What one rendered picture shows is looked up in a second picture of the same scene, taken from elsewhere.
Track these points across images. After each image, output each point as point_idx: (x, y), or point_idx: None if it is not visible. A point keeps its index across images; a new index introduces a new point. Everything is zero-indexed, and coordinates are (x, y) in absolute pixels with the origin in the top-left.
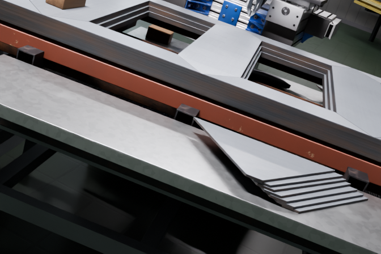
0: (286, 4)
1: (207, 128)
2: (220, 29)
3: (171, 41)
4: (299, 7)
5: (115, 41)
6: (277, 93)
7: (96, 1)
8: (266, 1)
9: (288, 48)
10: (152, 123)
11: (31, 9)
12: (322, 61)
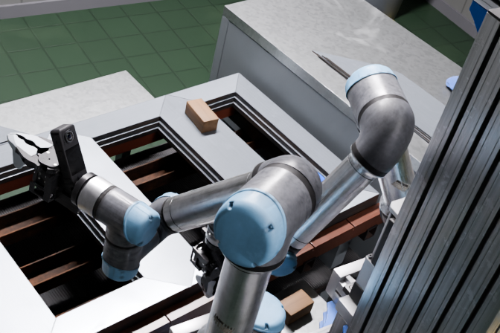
0: (196, 317)
1: (11, 131)
2: (174, 241)
3: (293, 331)
4: (185, 332)
5: (117, 111)
6: (4, 160)
7: (226, 153)
8: (202, 285)
9: (118, 299)
10: (46, 129)
11: (176, 93)
12: (71, 317)
